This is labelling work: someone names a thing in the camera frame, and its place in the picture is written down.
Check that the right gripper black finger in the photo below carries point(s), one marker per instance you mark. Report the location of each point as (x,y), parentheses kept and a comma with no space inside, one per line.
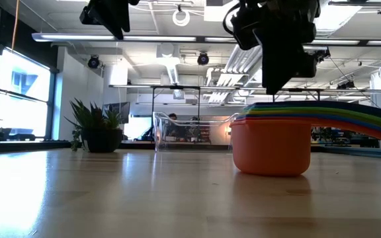
(276,59)

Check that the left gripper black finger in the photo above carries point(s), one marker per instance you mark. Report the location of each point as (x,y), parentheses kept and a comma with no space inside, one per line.
(116,16)

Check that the orange measuring cup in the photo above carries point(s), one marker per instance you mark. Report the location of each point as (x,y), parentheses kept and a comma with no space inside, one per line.
(270,148)

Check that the red measuring cup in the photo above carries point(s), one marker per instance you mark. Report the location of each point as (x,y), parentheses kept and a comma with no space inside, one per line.
(359,128)

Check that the clear plastic basket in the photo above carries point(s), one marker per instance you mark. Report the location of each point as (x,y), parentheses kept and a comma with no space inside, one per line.
(164,132)

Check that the long ceiling light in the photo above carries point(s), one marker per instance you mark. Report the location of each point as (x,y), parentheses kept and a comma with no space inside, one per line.
(342,42)
(220,39)
(78,37)

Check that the white ventilation ducts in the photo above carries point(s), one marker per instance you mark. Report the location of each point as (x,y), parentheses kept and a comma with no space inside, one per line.
(240,63)

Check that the dark monitor screen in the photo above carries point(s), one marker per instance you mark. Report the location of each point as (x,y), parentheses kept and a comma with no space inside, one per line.
(117,110)

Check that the person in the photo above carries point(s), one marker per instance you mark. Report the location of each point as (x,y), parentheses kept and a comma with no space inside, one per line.
(173,116)
(194,118)

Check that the large window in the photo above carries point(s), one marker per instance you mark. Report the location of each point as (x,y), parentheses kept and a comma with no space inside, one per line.
(22,99)

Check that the potted succulent plant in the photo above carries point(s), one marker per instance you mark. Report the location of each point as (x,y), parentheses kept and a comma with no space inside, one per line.
(98,132)

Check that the blue mat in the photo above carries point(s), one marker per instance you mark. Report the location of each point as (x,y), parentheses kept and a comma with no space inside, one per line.
(362,152)

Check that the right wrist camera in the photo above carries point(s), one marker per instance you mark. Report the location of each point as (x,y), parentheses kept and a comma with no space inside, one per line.
(245,29)

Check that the round black ceiling camera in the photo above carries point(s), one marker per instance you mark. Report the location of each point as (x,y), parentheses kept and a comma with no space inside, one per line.
(93,62)
(203,59)

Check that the black overhead station frame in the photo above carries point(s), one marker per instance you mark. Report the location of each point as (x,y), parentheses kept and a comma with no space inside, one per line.
(177,87)

